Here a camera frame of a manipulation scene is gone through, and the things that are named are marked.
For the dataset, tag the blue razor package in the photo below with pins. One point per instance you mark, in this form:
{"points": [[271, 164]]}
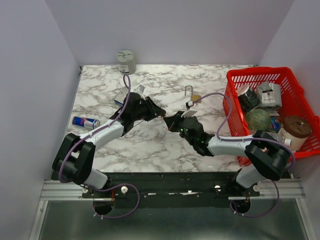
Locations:
{"points": [[119, 99]]}

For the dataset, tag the green round melon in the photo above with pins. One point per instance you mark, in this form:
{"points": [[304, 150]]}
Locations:
{"points": [[258, 119]]}

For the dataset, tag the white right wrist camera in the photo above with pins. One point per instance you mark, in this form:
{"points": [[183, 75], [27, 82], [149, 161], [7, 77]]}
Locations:
{"points": [[189, 111]]}

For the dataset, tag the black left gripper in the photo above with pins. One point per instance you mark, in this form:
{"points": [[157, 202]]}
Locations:
{"points": [[154, 111]]}

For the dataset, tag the blue snack packet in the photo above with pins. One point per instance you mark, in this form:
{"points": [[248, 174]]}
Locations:
{"points": [[275, 125]]}

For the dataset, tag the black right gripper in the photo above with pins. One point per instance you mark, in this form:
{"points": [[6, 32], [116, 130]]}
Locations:
{"points": [[172, 121]]}

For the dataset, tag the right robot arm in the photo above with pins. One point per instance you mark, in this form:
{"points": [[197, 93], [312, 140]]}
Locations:
{"points": [[268, 157]]}

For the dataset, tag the red bull can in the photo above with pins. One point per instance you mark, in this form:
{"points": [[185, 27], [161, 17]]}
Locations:
{"points": [[84, 122]]}

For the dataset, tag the grey cylindrical canister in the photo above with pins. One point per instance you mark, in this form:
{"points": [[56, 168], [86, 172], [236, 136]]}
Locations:
{"points": [[126, 62]]}

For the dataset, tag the large brass padlock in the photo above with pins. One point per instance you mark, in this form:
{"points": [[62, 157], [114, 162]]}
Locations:
{"points": [[194, 97]]}

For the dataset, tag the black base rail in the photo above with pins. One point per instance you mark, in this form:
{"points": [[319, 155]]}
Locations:
{"points": [[125, 190]]}

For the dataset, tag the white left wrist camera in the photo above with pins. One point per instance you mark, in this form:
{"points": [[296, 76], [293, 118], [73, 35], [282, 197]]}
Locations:
{"points": [[140, 90]]}

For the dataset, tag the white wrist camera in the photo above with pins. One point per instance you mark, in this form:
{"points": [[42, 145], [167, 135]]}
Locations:
{"points": [[189, 111], [140, 90]]}

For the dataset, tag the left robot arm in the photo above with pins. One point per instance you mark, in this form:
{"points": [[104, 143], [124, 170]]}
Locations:
{"points": [[74, 160]]}

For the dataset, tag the brown lid white jar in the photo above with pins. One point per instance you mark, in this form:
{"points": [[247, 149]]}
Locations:
{"points": [[296, 129]]}

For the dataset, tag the red plastic basket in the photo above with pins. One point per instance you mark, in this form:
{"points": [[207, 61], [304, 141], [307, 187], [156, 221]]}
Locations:
{"points": [[294, 103]]}

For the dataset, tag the grey white pouch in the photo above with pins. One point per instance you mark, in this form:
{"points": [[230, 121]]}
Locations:
{"points": [[269, 95]]}

